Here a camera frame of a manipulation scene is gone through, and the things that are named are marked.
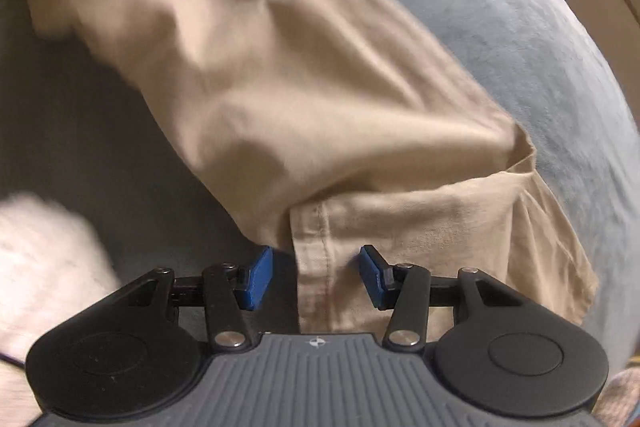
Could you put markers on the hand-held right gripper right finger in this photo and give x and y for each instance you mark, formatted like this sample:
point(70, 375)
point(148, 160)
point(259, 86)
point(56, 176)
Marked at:
point(372, 277)

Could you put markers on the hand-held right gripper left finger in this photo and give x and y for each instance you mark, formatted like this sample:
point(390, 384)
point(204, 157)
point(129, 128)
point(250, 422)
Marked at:
point(261, 277)

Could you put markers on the beige pants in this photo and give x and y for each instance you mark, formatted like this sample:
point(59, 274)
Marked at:
point(300, 107)

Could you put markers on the white towel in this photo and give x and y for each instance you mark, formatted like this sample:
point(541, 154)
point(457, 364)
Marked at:
point(40, 267)

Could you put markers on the grey bed sheet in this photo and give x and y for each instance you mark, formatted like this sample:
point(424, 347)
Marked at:
point(500, 32)

